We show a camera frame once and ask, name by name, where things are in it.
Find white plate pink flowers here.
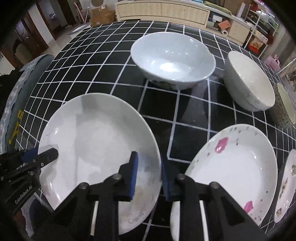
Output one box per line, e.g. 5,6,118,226
171,124,278,240

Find grey cushioned chair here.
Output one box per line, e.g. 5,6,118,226
1,54,54,153

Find plain white plate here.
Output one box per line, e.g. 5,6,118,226
38,93,162,234

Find large bluish white bowl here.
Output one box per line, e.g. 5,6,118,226
130,32,216,90

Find white metal shelf rack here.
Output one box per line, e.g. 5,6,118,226
243,9,280,58

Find cream white bowl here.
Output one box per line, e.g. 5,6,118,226
223,51,275,112

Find pink bag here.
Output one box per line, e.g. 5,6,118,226
264,54,280,72

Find patterned rim small bowl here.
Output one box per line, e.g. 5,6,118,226
271,83,295,128

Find small floral plate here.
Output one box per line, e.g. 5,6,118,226
274,149,295,223

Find long beige tv cabinet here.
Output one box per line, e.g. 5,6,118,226
115,1,250,46

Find cardboard boxes stack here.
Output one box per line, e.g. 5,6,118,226
89,5,115,27

